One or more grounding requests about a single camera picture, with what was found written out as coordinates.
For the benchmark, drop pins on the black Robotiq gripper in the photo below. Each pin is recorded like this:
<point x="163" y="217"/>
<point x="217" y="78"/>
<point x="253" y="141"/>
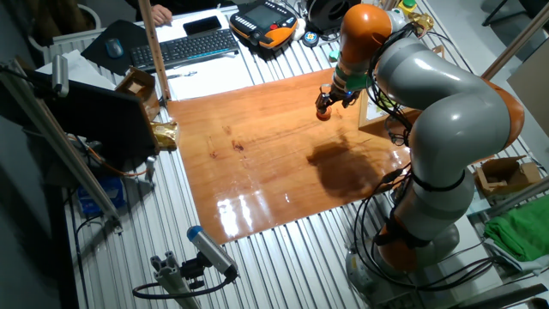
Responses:
<point x="343" y="96"/>

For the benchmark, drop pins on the small orange basketball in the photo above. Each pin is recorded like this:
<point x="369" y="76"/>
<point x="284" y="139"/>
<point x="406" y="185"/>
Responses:
<point x="323" y="116"/>

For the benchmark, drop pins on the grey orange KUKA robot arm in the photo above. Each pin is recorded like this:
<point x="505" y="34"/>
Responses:
<point x="454" y="116"/>

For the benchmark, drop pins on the black sleeved forearm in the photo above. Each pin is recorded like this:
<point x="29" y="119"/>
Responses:
<point x="180" y="3"/>

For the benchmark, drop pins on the person's bare hand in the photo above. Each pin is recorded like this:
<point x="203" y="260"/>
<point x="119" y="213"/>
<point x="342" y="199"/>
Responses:
<point x="161" y="15"/>

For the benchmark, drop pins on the wooden framed toy backboard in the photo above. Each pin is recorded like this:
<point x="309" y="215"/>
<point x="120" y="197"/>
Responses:
<point x="369" y="115"/>

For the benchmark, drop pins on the round blue white badge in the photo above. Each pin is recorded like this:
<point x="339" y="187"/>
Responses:
<point x="310" y="39"/>

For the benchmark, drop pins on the small white figure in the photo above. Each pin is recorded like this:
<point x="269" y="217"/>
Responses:
<point x="299" y="29"/>

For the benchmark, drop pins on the large varnished wooden board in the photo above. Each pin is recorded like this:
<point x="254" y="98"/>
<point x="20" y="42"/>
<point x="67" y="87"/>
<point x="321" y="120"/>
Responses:
<point x="266" y="163"/>

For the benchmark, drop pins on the black filament spool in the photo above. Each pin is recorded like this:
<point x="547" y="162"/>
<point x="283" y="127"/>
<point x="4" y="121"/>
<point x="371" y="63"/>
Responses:
<point x="321" y="15"/>

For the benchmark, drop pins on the orange black teach pendant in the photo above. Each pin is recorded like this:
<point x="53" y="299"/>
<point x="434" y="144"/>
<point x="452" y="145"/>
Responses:
<point x="261" y="19"/>

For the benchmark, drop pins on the white paper sheet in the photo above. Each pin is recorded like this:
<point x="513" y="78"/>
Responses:
<point x="81" y="68"/>
<point x="214" y="83"/>

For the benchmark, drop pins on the yellow box green button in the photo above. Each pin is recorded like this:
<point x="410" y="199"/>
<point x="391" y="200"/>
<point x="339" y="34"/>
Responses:
<point x="407" y="6"/>

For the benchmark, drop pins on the silver pen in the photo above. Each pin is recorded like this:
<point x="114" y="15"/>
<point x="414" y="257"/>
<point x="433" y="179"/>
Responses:
<point x="182" y="75"/>

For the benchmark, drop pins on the black smartphone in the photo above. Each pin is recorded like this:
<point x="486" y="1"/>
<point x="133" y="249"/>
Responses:
<point x="202" y="25"/>

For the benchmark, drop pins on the black computer keyboard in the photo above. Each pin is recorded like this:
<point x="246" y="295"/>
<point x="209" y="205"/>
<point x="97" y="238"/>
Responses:
<point x="184" y="49"/>

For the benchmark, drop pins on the gold foil bag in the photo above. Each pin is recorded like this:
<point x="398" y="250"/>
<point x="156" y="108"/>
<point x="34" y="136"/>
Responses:
<point x="165" y="135"/>

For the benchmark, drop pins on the small open cardboard box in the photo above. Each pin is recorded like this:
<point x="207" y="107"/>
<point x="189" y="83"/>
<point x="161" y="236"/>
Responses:
<point x="139" y="88"/>

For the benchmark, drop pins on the open cardboard box with flaps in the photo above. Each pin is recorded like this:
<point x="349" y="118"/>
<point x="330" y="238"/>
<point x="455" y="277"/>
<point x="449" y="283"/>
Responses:
<point x="506" y="173"/>

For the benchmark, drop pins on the slanted metal pole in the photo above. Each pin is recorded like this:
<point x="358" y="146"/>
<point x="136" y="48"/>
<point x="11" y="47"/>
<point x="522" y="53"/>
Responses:
<point x="514" y="43"/>

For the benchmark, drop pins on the grey flat panel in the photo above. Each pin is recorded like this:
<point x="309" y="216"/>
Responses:
<point x="534" y="86"/>

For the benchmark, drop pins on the blue grey computer mouse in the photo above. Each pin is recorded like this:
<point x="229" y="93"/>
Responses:
<point x="114" y="48"/>

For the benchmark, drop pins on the black flat panel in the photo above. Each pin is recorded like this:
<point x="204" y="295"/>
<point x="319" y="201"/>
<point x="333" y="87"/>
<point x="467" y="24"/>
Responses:
<point x="98" y="120"/>

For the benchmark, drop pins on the short aluminium profile piece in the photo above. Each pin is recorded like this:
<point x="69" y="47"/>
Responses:
<point x="171" y="279"/>

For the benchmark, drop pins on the black mouse pad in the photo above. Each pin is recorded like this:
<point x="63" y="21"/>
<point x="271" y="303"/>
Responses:
<point x="98" y="51"/>

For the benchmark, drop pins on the green cloth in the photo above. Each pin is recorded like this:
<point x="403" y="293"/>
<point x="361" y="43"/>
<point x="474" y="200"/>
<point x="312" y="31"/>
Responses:
<point x="523" y="227"/>

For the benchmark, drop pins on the blue plastic package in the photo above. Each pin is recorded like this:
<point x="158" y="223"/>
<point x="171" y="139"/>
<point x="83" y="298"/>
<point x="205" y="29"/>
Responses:
<point x="100" y="197"/>

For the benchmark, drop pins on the slanted wooden post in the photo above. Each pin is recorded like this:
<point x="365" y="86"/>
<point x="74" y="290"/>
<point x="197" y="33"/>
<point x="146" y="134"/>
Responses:
<point x="155" y="56"/>

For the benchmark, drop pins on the silver camera blue end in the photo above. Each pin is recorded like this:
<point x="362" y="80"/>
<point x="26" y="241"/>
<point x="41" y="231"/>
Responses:
<point x="210" y="249"/>

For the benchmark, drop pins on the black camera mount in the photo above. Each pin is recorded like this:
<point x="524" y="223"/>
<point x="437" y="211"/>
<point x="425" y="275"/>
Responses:
<point x="193" y="270"/>

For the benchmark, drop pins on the aluminium rail beam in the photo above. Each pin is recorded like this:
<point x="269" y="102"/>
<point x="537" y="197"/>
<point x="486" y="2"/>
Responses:
<point x="519" y="197"/>

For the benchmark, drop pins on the silver depth camera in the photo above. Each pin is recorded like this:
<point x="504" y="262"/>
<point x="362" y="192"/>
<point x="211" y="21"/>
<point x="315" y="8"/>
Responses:
<point x="60" y="75"/>

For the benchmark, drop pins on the long aluminium frame beam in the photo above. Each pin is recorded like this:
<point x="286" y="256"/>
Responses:
<point x="56" y="141"/>

